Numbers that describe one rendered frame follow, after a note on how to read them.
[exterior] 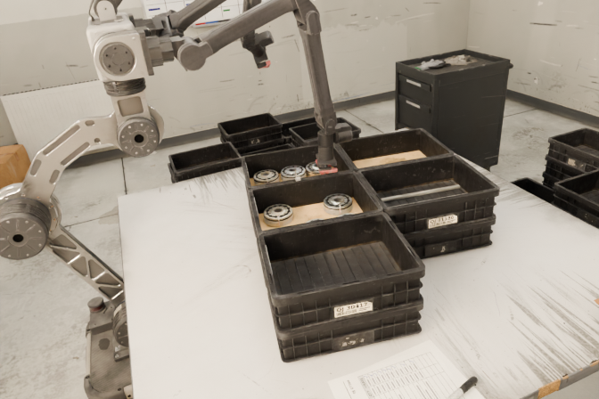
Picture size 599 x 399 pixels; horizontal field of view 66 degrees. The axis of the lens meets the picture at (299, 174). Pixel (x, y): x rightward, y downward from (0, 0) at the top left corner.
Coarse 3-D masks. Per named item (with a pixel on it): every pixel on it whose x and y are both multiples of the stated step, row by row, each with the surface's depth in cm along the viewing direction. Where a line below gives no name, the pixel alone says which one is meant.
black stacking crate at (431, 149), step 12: (408, 132) 199; (420, 132) 200; (348, 144) 196; (360, 144) 197; (372, 144) 198; (384, 144) 199; (396, 144) 200; (408, 144) 202; (420, 144) 202; (432, 144) 190; (360, 156) 199; (372, 156) 200
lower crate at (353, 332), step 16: (416, 304) 121; (352, 320) 118; (368, 320) 119; (384, 320) 122; (400, 320) 123; (416, 320) 123; (288, 336) 116; (304, 336) 119; (320, 336) 120; (336, 336) 121; (352, 336) 121; (368, 336) 123; (384, 336) 125; (400, 336) 125; (288, 352) 120; (304, 352) 121; (320, 352) 122
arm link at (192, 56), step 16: (272, 0) 136; (288, 0) 137; (304, 0) 138; (240, 16) 136; (256, 16) 136; (272, 16) 138; (304, 16) 140; (208, 32) 135; (224, 32) 134; (240, 32) 136; (192, 48) 131; (208, 48) 132; (192, 64) 133
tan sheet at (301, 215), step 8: (352, 200) 169; (296, 208) 167; (304, 208) 167; (312, 208) 166; (320, 208) 166; (352, 208) 164; (360, 208) 164; (296, 216) 162; (304, 216) 162; (312, 216) 162; (320, 216) 161; (328, 216) 161; (336, 216) 160; (264, 224) 160; (288, 224) 158
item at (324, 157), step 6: (318, 150) 171; (324, 150) 169; (330, 150) 169; (318, 156) 172; (324, 156) 170; (330, 156) 170; (318, 162) 170; (324, 162) 170; (330, 162) 170; (336, 162) 169
